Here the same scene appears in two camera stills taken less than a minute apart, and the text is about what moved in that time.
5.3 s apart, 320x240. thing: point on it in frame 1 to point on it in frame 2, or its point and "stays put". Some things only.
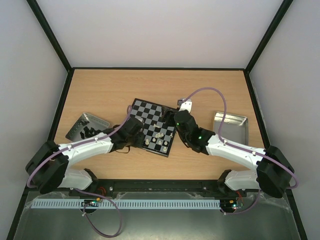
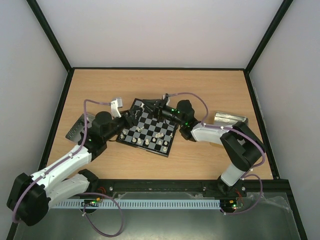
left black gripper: (139, 143) to (131, 121)
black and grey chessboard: (158, 135) stays put
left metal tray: (86, 120) stays put
